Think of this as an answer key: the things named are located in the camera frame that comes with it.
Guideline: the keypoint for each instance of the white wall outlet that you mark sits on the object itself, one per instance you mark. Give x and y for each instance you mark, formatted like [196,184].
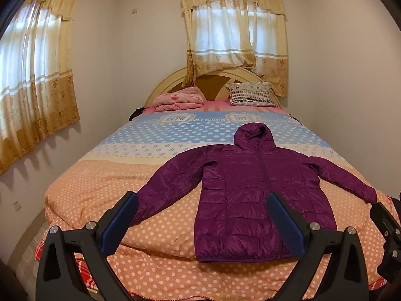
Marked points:
[16,206]

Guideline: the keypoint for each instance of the polka dot bedspread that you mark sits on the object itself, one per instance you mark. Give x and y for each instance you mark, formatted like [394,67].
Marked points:
[125,163]

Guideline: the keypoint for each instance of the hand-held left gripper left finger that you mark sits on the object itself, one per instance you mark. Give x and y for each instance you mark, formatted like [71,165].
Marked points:
[120,218]

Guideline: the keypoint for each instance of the striped pillow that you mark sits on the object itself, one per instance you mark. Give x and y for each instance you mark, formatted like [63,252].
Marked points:
[250,94]

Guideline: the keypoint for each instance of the beige floral window curtain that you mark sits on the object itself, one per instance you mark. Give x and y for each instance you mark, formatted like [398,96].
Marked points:
[231,31]
[34,78]

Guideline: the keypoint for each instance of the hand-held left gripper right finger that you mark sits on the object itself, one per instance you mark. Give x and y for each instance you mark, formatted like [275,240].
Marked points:
[283,218]

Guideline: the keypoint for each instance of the cream arched bed headboard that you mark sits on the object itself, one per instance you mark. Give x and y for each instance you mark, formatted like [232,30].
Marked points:
[214,84]

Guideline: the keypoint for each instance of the purple hooded puffer jacket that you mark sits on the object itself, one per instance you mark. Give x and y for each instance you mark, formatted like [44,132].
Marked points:
[244,194]

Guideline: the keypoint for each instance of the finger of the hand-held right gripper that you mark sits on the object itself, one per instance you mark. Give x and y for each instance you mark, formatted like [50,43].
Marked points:
[380,218]

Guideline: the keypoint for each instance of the red patterned mattress sheet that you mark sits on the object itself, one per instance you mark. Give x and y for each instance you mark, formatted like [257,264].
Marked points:
[40,250]

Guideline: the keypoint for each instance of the pink folded blanket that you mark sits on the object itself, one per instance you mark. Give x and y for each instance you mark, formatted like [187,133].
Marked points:
[180,100]

